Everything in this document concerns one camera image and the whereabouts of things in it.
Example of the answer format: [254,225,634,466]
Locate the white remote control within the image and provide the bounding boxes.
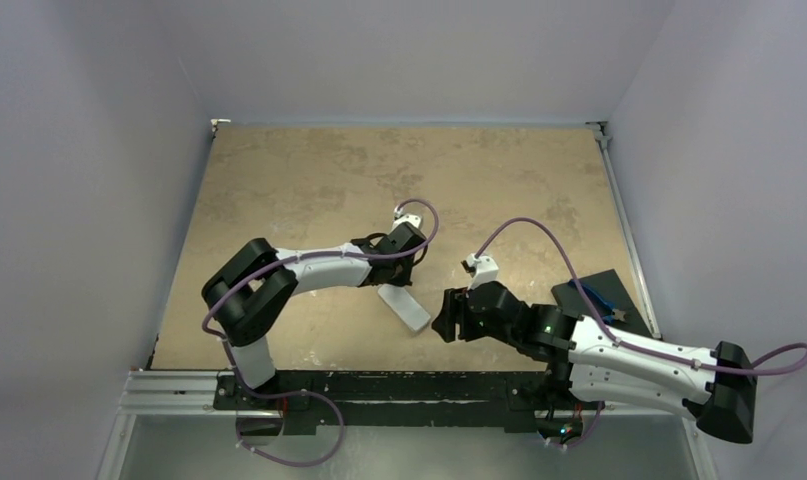
[377,285,431,333]

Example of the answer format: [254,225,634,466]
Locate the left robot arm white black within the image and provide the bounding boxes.
[201,214,431,409]

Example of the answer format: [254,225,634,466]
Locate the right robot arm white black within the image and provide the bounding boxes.
[431,281,757,444]

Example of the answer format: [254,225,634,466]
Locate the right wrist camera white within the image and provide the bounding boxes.
[461,253,499,290]

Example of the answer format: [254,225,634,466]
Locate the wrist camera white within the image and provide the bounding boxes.
[461,253,499,290]
[392,206,423,229]

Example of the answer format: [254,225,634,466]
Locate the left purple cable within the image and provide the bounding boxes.
[200,198,441,399]

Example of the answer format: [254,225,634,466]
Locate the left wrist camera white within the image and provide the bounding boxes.
[392,206,423,229]

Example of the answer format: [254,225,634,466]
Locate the blue handled pliers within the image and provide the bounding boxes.
[567,280,628,325]

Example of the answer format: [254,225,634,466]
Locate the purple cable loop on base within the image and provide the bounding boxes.
[234,390,346,470]

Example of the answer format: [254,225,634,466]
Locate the aluminium table rail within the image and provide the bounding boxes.
[585,121,663,340]

